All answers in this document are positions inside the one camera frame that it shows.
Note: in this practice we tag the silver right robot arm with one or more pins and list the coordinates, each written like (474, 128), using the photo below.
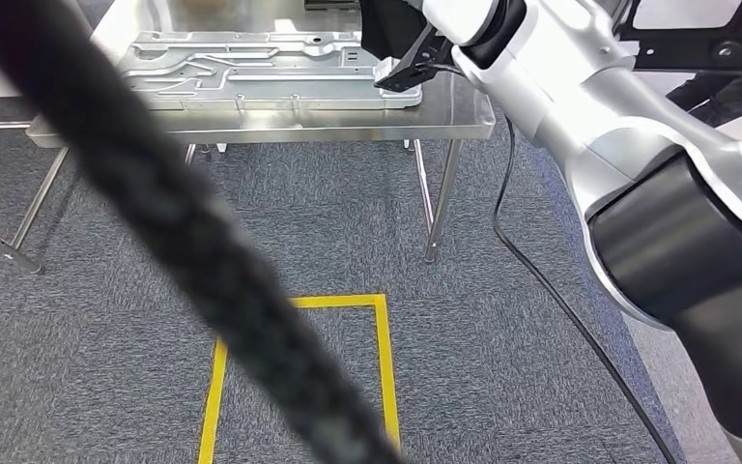
(633, 128)

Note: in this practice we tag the steel workbench table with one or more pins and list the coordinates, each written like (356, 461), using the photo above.
(345, 125)

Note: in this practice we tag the yellow floor tape square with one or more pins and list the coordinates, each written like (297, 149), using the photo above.
(385, 358)

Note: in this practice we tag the grey cast metal plate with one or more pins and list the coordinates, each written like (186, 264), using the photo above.
(268, 77)

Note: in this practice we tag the stainless steel table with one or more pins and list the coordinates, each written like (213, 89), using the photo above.
(32, 205)

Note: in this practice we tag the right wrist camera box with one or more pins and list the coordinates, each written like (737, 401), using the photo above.
(403, 73)

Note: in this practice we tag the black metal bracket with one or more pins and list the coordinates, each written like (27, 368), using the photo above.
(697, 51)

